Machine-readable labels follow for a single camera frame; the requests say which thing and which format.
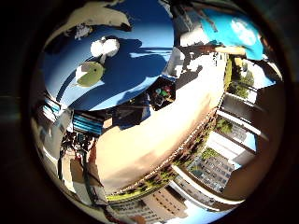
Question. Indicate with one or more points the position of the black box of colourful toys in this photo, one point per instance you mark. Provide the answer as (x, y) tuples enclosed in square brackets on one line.
[(162, 93)]

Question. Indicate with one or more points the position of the dark blue bag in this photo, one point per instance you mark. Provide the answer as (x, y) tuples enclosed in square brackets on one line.
[(130, 115)]

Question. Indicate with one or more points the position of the green round pad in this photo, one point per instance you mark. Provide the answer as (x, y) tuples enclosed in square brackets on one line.
[(92, 74)]

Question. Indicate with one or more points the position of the grey building outside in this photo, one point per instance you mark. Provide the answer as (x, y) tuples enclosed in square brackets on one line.
[(213, 171)]

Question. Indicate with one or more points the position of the beige building outside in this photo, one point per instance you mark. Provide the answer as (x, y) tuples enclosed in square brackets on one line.
[(155, 203)]

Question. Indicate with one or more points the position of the green tree outside window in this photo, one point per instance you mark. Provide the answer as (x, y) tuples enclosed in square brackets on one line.
[(241, 87)]

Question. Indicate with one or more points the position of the person in teal shirt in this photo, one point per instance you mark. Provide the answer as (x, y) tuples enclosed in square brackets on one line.
[(224, 28)]

